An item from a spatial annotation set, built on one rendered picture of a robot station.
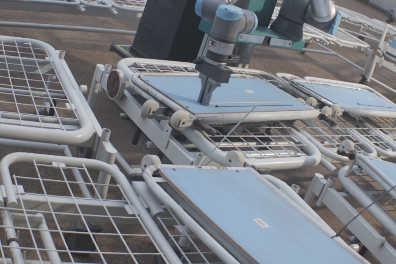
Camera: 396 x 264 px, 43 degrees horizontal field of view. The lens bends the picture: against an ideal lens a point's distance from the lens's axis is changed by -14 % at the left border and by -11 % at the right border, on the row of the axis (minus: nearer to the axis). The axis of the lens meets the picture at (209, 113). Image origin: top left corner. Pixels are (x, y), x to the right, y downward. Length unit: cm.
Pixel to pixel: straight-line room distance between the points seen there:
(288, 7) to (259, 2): 16
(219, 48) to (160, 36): 113
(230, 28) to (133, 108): 50
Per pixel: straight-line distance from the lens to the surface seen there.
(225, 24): 190
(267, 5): 301
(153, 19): 308
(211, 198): 140
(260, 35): 280
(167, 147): 194
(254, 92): 234
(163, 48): 299
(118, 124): 304
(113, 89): 220
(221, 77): 192
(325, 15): 285
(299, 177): 318
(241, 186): 154
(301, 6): 296
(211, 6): 206
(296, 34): 300
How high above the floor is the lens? 122
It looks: 20 degrees down
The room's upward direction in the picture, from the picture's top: 19 degrees clockwise
